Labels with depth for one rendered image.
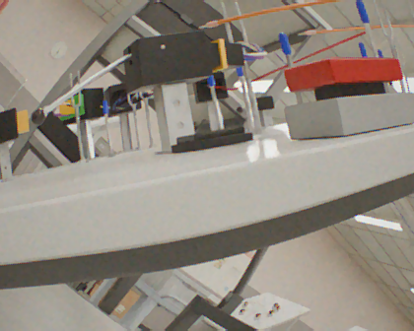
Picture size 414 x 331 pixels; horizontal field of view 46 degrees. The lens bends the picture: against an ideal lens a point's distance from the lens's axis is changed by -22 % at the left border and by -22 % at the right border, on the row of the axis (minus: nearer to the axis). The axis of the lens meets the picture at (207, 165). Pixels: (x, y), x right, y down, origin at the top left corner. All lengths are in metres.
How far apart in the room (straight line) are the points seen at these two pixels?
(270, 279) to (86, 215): 9.42
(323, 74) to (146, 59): 0.21
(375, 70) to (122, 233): 0.14
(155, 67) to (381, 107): 0.23
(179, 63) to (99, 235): 0.28
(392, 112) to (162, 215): 0.12
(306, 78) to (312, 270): 9.80
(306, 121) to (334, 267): 10.11
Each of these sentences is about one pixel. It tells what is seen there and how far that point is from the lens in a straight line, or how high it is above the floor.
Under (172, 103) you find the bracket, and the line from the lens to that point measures 0.46.
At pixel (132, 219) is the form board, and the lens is 0.17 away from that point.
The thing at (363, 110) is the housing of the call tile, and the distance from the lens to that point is 0.24.
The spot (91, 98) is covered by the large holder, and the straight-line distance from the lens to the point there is 1.15.
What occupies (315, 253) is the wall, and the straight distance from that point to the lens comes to 9.97.
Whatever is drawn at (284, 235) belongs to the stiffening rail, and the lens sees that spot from 0.34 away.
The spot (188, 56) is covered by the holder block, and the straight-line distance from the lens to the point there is 0.44.
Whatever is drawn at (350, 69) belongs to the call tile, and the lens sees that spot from 0.24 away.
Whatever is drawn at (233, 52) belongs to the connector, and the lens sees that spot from 0.46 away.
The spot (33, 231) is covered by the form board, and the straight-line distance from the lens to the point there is 0.17.
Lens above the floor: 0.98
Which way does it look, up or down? 12 degrees up
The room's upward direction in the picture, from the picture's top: 38 degrees clockwise
